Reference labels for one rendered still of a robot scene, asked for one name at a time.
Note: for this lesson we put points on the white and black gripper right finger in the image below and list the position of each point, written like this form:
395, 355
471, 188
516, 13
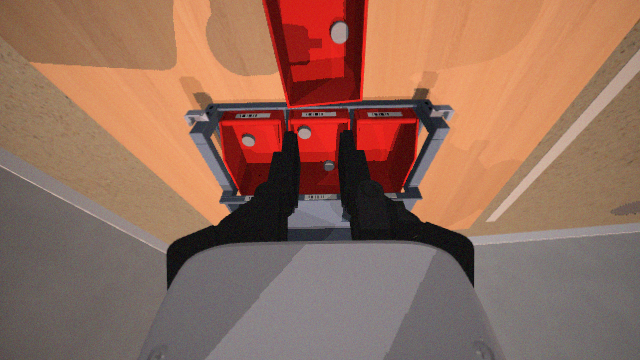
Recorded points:
374, 214

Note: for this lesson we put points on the grey metal shelf rack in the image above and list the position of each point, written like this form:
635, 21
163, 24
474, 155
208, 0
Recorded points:
320, 217

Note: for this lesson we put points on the dark green storage case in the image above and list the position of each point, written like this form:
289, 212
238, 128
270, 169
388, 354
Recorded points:
399, 202

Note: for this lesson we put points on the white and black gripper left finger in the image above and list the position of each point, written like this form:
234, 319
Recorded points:
264, 218

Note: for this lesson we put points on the red bin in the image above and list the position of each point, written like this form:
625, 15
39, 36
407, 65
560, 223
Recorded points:
389, 138
314, 70
249, 166
323, 145

